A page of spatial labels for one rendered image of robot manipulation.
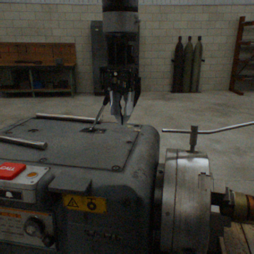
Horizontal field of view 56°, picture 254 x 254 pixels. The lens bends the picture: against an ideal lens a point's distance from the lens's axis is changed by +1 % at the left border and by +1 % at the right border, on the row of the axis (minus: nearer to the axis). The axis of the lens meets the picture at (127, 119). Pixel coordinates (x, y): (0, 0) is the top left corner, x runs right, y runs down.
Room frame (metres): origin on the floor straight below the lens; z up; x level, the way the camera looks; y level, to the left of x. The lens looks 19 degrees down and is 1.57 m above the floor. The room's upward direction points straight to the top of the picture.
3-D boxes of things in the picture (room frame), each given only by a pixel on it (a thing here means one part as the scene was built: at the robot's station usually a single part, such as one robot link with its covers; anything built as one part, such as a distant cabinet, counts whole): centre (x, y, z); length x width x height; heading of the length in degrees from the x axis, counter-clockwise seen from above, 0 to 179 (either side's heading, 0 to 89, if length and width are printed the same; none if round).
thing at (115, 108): (0.55, 0.03, 1.41); 0.06 x 0.03 x 0.09; 169
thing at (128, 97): (0.54, 0.00, 1.41); 0.06 x 0.03 x 0.09; 169
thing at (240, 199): (0.62, -0.34, 1.08); 0.09 x 0.09 x 0.09; 78
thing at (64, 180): (0.49, 0.13, 1.24); 0.09 x 0.08 x 0.03; 78
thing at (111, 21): (0.55, 0.01, 1.60); 0.08 x 0.08 x 0.05
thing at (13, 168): (0.52, 0.29, 1.26); 0.06 x 0.06 x 0.02; 78
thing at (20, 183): (0.52, 0.27, 1.23); 0.13 x 0.08 x 0.05; 78
